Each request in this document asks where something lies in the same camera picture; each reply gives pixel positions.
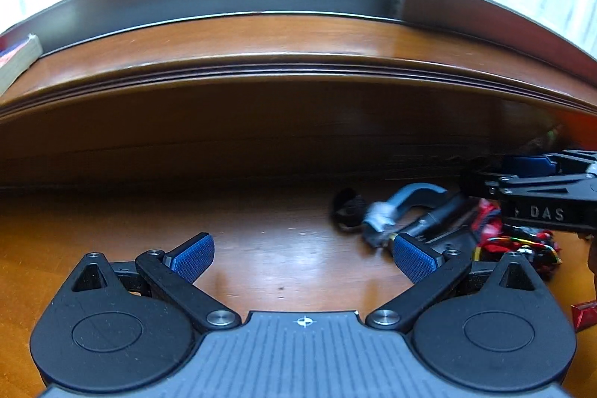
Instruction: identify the red cardboard shoe box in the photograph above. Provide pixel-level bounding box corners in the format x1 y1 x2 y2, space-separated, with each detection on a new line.
556 110 597 150

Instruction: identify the window frame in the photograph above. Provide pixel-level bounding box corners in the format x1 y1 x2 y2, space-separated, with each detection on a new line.
1 0 596 83

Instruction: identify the black pen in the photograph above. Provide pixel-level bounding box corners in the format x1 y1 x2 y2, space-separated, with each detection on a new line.
394 194 469 244

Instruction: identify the blue grey clamp tool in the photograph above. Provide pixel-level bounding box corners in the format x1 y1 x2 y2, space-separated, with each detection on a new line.
361 183 448 248

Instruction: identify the book on sill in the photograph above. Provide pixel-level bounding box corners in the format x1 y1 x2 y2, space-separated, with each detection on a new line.
0 34 43 96

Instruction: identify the red foil candy wrapper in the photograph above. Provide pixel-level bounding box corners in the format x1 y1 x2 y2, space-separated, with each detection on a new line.
571 300 597 332

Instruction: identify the red wire bundle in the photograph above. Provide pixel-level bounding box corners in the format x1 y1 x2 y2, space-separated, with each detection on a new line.
471 197 564 282

